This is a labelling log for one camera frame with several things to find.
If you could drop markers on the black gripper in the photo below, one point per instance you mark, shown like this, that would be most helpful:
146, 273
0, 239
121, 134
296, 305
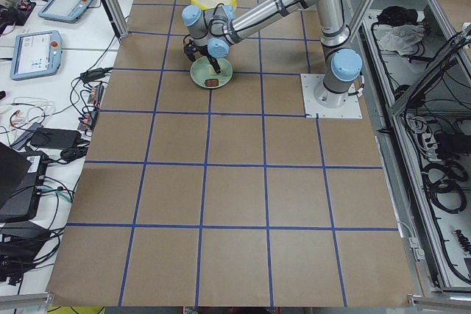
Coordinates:
210, 59

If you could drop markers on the brown steamed bun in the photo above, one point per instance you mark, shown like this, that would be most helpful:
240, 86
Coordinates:
211, 83

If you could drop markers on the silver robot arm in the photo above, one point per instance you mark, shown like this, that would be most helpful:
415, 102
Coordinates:
212, 31

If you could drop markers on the light green plate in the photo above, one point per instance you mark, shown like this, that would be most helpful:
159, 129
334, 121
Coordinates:
201, 70

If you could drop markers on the blue teach pendant far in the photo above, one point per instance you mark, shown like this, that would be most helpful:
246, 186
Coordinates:
68, 11

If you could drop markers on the blue teach pendant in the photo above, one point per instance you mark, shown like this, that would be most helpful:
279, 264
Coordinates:
68, 11
36, 55

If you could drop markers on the black power adapter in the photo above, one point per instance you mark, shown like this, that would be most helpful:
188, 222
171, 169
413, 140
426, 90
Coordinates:
54, 138

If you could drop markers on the blue teach pendant near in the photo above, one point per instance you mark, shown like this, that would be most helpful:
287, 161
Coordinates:
36, 55

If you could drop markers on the white crumpled cloth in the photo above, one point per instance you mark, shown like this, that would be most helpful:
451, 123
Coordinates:
403, 39

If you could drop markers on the black laptop computer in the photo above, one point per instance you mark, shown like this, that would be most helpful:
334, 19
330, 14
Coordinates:
22, 174

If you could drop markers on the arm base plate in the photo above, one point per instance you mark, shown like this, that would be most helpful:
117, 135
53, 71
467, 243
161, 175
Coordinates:
321, 103

